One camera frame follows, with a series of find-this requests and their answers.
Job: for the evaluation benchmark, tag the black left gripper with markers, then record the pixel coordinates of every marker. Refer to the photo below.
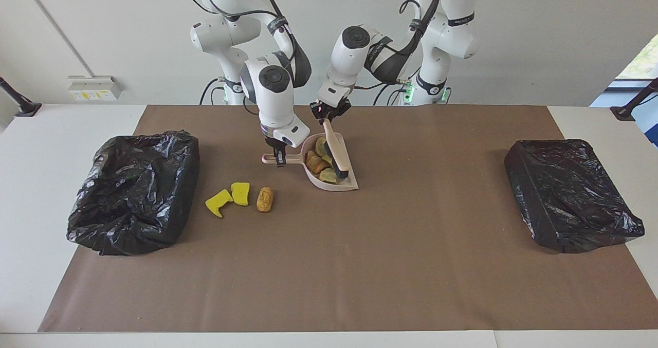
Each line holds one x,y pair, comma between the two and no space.
331,108

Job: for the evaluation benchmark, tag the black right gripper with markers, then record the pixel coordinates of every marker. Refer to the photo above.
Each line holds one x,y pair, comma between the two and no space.
276,146

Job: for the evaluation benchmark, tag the pale green toy dumpling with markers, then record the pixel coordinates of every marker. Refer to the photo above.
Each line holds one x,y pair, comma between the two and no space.
321,146
328,176

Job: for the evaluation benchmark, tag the striped orange toy croissant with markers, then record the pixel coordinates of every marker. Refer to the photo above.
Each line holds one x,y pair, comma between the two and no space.
314,163

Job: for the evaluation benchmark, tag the beige plastic dustpan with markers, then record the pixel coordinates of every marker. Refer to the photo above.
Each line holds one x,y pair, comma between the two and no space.
352,181

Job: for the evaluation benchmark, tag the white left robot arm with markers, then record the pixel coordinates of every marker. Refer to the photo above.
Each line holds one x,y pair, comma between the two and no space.
342,65

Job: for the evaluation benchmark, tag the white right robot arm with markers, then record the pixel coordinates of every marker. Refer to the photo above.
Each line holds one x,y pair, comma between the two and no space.
277,111

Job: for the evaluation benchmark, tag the black bin with crumpled bag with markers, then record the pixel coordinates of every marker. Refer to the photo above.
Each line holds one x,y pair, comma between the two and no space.
133,194

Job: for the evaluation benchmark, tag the black bin with smooth bag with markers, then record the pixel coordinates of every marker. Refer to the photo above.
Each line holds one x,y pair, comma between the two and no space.
565,194

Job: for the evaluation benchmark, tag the brown cork nugget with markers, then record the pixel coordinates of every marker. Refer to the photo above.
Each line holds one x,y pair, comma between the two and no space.
264,199

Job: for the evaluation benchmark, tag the squarish yellow sponge piece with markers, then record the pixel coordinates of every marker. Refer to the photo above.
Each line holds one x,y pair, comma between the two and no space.
240,194

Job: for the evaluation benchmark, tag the notched yellow sponge piece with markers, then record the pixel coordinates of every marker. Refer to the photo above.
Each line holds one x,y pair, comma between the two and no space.
218,202

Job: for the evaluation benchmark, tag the brown paper table mat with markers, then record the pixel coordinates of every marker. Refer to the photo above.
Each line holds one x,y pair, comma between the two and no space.
329,296

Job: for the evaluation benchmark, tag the white wall socket box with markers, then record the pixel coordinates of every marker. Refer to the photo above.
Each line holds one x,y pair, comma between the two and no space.
95,88

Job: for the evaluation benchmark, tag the white wall conduit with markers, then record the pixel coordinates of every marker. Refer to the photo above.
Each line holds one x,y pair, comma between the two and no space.
57,29

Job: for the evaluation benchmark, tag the window with dark frame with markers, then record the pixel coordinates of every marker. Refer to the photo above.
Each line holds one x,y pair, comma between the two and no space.
645,62

